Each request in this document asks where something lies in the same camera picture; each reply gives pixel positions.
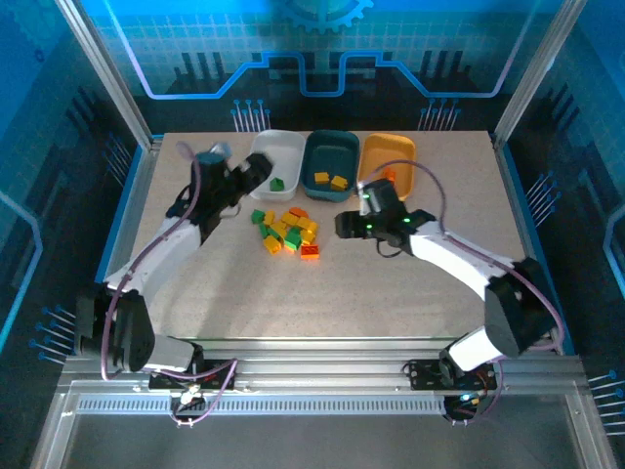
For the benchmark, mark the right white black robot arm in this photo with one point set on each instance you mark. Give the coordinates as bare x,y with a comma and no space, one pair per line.
454,259

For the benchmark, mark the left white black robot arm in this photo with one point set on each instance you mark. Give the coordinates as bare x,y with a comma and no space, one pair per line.
161,254

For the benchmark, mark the white plastic container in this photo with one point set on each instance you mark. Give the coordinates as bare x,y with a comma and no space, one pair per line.
283,146

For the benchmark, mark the teal plastic container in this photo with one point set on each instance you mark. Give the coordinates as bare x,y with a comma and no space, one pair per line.
329,151

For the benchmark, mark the yellow plastic container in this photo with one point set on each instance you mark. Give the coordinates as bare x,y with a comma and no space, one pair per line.
386,149

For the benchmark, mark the aluminium side rail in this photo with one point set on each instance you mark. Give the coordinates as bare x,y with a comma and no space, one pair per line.
137,195
529,244

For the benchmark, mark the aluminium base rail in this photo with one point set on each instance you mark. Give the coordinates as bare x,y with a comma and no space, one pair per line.
317,366

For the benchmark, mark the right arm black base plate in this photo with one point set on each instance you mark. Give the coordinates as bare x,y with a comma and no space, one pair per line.
422,376

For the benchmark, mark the aluminium frame post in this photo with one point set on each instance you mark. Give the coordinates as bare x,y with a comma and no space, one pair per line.
537,73
105,73

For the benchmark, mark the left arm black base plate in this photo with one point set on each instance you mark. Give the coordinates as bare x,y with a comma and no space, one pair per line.
220,376

